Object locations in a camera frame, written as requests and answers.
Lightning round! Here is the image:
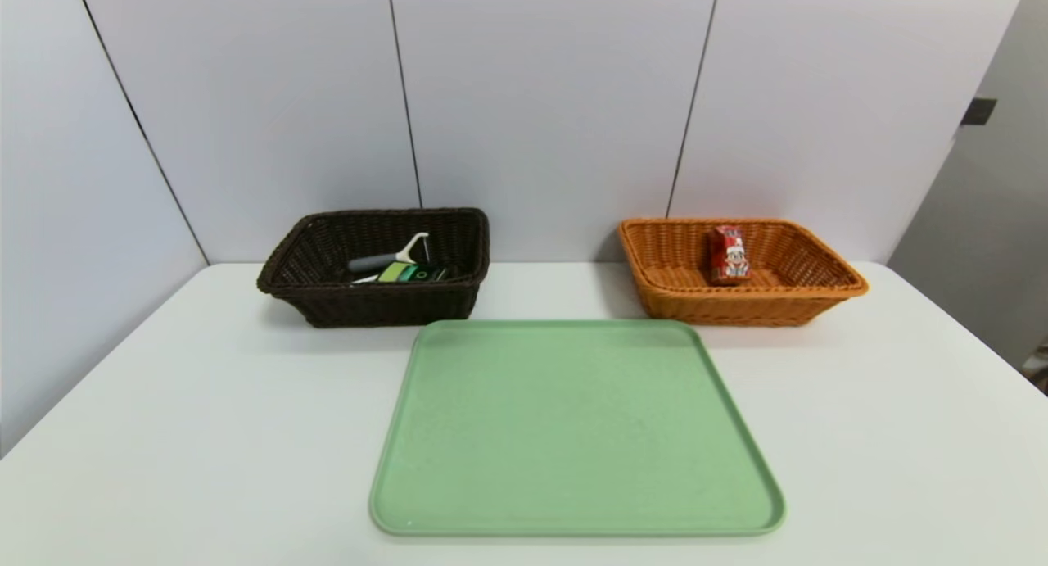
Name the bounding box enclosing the black pump bottle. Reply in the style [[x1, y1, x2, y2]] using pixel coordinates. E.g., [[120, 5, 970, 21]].
[[377, 260, 459, 284]]

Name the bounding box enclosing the white peeler with grey handle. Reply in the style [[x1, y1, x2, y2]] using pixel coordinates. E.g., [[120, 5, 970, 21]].
[[346, 232, 431, 274]]

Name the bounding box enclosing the red cartoon milk carton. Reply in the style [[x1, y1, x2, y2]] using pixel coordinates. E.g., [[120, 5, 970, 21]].
[[708, 224, 752, 286]]

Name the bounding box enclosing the dark brown wicker basket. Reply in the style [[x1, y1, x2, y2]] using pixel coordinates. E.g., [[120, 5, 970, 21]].
[[256, 207, 490, 329]]

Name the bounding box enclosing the orange wicker basket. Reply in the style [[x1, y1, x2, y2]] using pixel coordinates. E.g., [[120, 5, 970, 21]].
[[617, 217, 870, 328]]

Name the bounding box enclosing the light green plastic tray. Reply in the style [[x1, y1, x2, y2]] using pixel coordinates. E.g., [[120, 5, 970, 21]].
[[368, 319, 787, 539]]

